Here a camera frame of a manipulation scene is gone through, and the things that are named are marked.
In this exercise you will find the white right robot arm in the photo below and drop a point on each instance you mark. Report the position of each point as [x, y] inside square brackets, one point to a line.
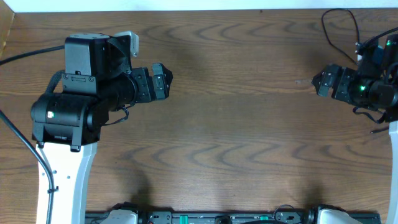
[373, 86]

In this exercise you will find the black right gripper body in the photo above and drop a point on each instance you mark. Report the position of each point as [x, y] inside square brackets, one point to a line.
[340, 86]

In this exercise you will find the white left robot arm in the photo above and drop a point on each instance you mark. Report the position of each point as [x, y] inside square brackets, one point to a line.
[67, 119]

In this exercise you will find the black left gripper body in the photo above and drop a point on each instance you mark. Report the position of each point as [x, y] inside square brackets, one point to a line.
[145, 84]

